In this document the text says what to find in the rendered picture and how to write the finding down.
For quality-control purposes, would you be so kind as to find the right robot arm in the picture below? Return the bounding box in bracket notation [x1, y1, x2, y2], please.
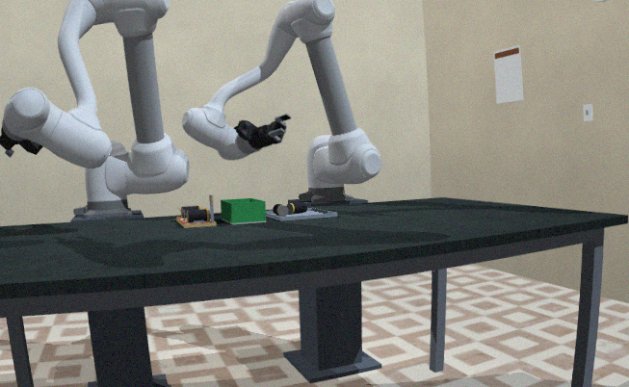
[4, 0, 190, 219]

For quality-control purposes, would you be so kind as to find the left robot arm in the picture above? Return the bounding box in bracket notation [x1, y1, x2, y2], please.
[182, 0, 381, 202]

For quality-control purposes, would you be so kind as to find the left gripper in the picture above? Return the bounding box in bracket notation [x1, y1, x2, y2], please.
[234, 114, 291, 154]

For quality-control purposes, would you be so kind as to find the green open box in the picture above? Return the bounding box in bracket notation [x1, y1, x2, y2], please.
[221, 198, 266, 224]

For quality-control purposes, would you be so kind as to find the tan battery holder board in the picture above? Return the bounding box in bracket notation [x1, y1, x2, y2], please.
[176, 194, 217, 228]

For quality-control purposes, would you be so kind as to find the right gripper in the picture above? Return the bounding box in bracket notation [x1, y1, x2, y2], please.
[0, 118, 42, 158]

